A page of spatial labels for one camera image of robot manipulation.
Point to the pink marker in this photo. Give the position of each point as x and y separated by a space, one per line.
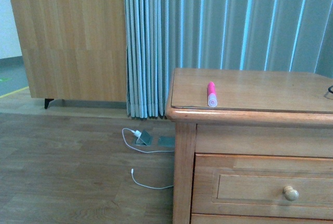
211 94

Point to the wooden drawer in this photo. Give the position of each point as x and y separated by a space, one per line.
253 186

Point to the round wooden drawer knob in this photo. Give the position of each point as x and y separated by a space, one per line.
290 194

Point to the closed floor socket plate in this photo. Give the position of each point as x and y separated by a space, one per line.
164 141

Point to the white plug adapter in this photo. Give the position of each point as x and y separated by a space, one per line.
137 133

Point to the open floor socket box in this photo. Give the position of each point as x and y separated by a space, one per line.
144 140

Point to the wooden nightstand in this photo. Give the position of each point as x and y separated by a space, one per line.
258 113

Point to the large wooden cabinet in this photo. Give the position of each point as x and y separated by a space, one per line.
73 49

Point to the black cabinet foot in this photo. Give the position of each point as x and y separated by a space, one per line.
47 101

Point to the grey pleated curtain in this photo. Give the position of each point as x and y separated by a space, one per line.
264 35

